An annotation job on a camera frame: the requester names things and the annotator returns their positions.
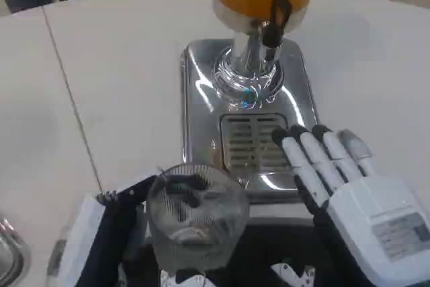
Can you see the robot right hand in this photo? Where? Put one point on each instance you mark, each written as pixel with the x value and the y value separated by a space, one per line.
pixel 363 206

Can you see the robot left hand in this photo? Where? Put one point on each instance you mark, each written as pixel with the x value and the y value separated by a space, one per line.
pixel 117 226

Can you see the clear ribbed glass cup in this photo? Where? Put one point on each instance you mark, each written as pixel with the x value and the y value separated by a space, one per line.
pixel 198 233

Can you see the steel tray base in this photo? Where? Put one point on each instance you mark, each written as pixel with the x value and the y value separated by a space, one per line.
pixel 11 253

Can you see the steel drip grid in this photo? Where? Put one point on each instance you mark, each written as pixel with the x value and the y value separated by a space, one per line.
pixel 242 142

